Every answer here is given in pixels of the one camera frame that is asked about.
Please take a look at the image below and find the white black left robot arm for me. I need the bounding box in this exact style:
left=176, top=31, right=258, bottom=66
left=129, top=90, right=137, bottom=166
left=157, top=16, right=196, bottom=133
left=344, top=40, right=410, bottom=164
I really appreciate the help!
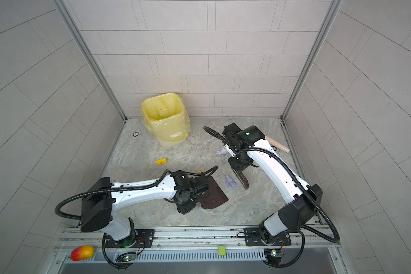
left=54, top=166, right=228, bottom=270

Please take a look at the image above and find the right circuit board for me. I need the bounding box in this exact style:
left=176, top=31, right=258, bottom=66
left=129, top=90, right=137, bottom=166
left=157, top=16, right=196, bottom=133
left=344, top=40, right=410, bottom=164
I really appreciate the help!
left=264, top=249, right=284, bottom=267

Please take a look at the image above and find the red yellow mango toy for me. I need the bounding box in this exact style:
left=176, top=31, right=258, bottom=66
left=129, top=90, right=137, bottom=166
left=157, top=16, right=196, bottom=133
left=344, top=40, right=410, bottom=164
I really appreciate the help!
left=70, top=245, right=95, bottom=261

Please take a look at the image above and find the aluminium front rail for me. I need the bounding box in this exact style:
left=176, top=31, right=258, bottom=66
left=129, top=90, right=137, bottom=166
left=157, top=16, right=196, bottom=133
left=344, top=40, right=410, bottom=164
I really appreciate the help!
left=54, top=226, right=341, bottom=263

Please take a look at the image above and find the purple paper scrap right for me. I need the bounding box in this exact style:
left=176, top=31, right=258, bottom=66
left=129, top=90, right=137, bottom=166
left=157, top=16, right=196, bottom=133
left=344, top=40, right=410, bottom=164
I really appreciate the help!
left=226, top=175, right=236, bottom=187

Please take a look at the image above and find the white paper scrap far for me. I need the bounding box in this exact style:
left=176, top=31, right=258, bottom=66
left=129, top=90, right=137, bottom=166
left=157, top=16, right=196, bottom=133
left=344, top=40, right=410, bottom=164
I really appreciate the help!
left=216, top=147, right=228, bottom=155

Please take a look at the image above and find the left circuit board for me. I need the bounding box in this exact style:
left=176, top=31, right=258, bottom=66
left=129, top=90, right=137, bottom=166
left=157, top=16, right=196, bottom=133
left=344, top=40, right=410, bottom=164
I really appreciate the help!
left=116, top=252, right=137, bottom=264

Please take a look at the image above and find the beige wooden rolling pin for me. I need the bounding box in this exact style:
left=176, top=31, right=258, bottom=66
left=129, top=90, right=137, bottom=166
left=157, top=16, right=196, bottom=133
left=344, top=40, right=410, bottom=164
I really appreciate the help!
left=266, top=136, right=290, bottom=153

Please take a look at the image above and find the yellow-lined trash bin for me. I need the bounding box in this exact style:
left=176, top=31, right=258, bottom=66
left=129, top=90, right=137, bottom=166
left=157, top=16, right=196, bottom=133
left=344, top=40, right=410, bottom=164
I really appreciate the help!
left=141, top=92, right=191, bottom=148

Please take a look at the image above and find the circuit board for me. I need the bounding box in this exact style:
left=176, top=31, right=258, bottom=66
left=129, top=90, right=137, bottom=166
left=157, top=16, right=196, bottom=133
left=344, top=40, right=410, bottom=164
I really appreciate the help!
left=264, top=249, right=284, bottom=267
left=116, top=252, right=137, bottom=264

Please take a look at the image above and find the brown hand brush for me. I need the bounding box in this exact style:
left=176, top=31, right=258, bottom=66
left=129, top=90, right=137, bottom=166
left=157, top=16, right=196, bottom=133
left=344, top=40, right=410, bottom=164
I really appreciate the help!
left=235, top=171, right=250, bottom=190

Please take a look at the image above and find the yellow paper scrap left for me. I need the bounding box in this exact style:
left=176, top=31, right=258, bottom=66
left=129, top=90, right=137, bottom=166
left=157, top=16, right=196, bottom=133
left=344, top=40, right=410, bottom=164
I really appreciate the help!
left=155, top=158, right=167, bottom=164

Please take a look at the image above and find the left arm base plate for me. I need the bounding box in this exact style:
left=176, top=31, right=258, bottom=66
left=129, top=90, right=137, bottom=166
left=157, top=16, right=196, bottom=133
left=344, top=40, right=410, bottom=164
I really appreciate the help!
left=105, top=229, right=155, bottom=248

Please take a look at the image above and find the brown dustpan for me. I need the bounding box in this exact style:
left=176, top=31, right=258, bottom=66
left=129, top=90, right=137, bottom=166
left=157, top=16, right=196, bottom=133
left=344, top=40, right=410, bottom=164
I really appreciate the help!
left=199, top=177, right=228, bottom=210

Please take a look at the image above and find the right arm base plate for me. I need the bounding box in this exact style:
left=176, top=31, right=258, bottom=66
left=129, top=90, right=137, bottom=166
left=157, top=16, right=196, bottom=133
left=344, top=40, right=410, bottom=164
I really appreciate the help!
left=236, top=227, right=292, bottom=247

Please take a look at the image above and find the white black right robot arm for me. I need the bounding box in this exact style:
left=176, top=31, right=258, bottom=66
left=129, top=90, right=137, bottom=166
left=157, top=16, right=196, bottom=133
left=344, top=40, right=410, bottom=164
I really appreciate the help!
left=204, top=123, right=340, bottom=244

